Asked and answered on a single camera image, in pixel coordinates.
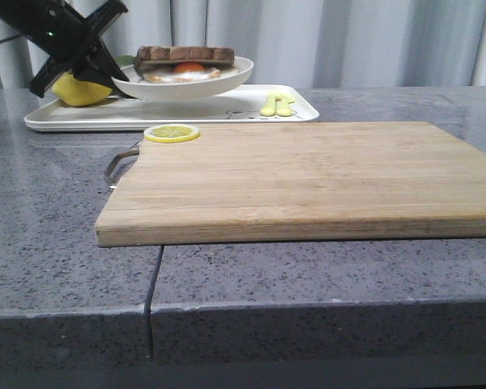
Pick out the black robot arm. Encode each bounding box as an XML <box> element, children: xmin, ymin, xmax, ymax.
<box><xmin>0</xmin><ymin>1</ymin><xmax>128</xmax><ymax>97</ymax></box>

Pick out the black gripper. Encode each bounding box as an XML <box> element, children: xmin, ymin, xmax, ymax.
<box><xmin>7</xmin><ymin>1</ymin><xmax>128</xmax><ymax>97</ymax></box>

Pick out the green lime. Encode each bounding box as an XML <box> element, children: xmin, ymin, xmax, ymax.
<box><xmin>115</xmin><ymin>54</ymin><xmax>134</xmax><ymax>67</ymax></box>

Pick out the white bear tray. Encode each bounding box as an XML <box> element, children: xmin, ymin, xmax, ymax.
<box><xmin>24</xmin><ymin>84</ymin><xmax>319</xmax><ymax>132</ymax></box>

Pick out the white plate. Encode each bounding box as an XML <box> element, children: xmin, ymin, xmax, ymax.
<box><xmin>113</xmin><ymin>57</ymin><xmax>254</xmax><ymax>102</ymax></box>

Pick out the lemon slice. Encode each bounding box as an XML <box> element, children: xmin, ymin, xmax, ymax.
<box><xmin>143</xmin><ymin>123</ymin><xmax>200</xmax><ymax>143</ymax></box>

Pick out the fried egg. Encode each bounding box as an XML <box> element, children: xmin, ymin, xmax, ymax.
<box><xmin>141</xmin><ymin>61</ymin><xmax>221</xmax><ymax>84</ymax></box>

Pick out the yellow lemon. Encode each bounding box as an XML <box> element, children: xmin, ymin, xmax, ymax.
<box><xmin>52</xmin><ymin>72</ymin><xmax>113</xmax><ymax>107</ymax></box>

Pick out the grey curtain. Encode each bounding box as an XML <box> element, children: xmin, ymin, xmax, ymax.
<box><xmin>0</xmin><ymin>0</ymin><xmax>486</xmax><ymax>91</ymax></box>

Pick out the wooden cutting board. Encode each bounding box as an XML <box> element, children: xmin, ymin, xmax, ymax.
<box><xmin>95</xmin><ymin>122</ymin><xmax>486</xmax><ymax>246</ymax></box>

